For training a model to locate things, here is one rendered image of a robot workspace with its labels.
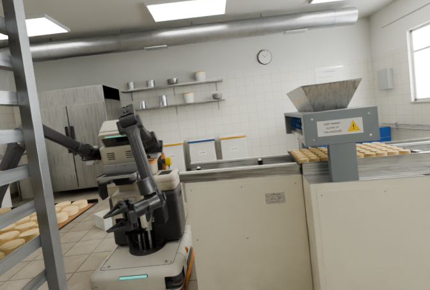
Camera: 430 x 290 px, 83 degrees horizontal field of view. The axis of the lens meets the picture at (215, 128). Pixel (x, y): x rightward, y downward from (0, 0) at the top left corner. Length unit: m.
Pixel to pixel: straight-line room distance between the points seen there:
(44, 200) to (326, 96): 1.23
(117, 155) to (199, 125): 3.91
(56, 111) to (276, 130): 4.46
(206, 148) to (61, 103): 2.86
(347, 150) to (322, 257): 0.54
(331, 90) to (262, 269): 1.10
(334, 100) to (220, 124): 4.28
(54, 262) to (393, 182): 1.34
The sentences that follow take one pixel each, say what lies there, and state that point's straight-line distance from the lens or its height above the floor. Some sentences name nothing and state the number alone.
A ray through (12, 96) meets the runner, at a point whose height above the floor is 1.32.
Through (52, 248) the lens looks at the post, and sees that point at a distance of 0.80.
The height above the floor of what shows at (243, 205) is 0.68.
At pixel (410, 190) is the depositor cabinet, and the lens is 1.46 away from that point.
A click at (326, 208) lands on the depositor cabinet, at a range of 1.35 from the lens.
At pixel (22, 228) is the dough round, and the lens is 0.92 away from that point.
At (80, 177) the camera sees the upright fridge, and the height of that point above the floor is 0.36.
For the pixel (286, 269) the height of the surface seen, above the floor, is 0.28.
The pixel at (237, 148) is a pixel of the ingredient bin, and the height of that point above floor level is 0.52.
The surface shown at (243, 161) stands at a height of 0.88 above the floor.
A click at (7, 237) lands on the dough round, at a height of 0.97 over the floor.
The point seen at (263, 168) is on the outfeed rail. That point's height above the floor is 0.88.
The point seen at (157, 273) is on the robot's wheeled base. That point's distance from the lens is 1.86.
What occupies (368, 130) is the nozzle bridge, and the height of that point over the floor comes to 1.07.
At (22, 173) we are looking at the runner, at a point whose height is 1.14.
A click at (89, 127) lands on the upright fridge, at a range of 5.12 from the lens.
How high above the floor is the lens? 1.22
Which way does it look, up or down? 3 degrees down
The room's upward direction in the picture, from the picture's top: 7 degrees counter-clockwise
